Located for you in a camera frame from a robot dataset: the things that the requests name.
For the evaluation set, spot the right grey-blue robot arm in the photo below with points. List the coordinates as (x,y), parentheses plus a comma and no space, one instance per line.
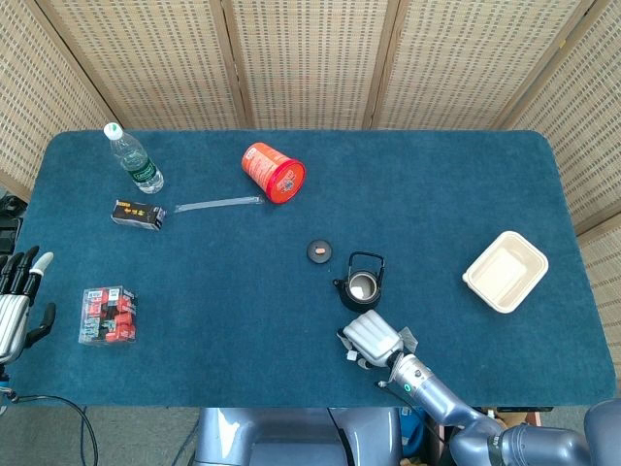
(436,393)

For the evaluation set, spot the blue bag under table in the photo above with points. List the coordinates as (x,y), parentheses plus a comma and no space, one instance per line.
(412,427)

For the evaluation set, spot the black teapot lid orange knob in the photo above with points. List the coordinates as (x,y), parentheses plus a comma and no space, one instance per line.
(314,257)

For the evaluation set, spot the clear box of red items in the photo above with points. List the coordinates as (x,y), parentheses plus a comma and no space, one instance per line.
(107,315)

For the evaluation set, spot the small black cardboard box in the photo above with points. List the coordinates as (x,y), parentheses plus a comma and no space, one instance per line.
(136,213)

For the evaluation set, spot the black teapot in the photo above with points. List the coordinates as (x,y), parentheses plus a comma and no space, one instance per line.
(349,301)

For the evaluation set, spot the blue felt table cover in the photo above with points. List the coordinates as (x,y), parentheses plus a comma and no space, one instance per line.
(242,315)

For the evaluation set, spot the black equipment beside table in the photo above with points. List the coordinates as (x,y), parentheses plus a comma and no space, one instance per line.
(9,233)

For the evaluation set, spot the orange cylindrical canister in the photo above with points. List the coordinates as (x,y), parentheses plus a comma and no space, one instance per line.
(271,167)

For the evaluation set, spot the woven folding screen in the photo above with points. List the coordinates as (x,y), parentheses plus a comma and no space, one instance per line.
(310,58)

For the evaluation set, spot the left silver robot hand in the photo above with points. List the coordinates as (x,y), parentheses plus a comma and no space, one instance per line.
(12,310)

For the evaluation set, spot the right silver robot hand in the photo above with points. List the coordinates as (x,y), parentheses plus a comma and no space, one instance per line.
(373,337)

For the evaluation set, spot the beige food container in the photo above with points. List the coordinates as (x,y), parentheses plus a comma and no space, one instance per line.
(504,272)

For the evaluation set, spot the clear water bottle green label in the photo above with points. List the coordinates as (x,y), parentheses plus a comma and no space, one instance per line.
(140,167)

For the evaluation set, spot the grey-blue robot torso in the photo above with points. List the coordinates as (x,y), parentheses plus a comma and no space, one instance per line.
(291,437)

